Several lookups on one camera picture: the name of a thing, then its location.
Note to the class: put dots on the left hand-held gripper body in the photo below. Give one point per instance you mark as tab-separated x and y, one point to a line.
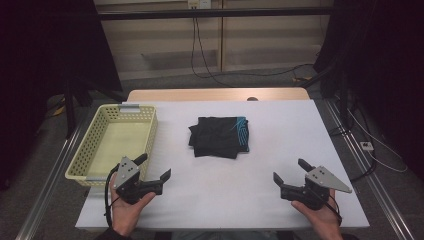
128	173

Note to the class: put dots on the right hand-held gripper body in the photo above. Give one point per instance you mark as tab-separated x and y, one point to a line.
311	195

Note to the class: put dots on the pale yellow plastic basket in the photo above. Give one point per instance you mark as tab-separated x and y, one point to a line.
113	140

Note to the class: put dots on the black garment blue print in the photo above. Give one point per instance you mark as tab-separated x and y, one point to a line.
216	136

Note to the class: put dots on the person's right hand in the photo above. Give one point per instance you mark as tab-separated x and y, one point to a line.
323	220

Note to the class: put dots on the person's left hand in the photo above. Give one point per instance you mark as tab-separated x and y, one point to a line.
125	215

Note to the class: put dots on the white table mat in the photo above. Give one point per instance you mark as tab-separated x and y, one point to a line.
233	193

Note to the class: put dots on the black metal stand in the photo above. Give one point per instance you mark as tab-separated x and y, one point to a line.
70	106
343	93

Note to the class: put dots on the light wooden table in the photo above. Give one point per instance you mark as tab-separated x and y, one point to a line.
200	94

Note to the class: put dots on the black curtain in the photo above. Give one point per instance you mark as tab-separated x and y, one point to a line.
40	66
383	66

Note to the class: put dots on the black horizontal bar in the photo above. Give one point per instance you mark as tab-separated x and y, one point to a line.
216	13

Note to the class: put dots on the aluminium floor rail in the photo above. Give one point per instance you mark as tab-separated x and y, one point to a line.
50	183
376	186

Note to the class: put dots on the white wall socket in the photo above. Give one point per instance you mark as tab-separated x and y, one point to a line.
199	3

